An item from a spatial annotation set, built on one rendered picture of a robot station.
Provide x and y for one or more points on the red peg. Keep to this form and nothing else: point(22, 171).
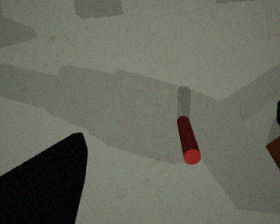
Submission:
point(191, 151)

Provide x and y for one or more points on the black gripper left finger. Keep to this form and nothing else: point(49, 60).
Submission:
point(47, 188)

